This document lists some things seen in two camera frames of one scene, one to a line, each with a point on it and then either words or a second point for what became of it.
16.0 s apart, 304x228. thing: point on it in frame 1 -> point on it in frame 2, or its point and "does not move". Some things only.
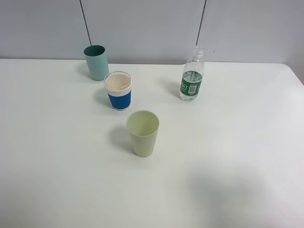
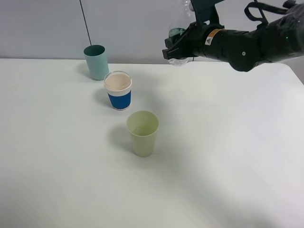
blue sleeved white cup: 118,84 does not move
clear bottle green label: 192,74 -> 189,17
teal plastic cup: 96,57 does not move
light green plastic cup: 143,126 does not move
